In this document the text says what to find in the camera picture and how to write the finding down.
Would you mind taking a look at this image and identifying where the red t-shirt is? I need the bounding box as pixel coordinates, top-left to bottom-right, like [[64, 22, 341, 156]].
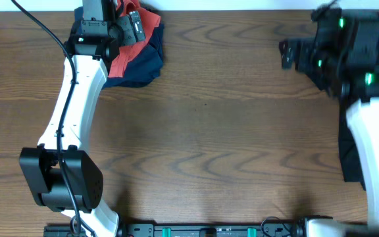
[[108, 0, 161, 78]]

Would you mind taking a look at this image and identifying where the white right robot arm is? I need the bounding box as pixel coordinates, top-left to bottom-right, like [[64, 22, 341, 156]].
[[293, 97, 379, 236]]

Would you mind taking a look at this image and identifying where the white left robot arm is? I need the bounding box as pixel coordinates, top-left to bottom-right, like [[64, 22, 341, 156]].
[[19, 10, 145, 236]]

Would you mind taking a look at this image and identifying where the folded navy blue garment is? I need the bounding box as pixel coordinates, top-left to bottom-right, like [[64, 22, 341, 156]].
[[64, 4, 164, 88]]

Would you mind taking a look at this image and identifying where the black t-shirt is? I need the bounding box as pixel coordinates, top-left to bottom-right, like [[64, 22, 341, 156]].
[[294, 11, 379, 192]]

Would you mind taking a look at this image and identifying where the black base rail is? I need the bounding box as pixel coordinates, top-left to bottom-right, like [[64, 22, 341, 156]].
[[43, 222, 305, 237]]

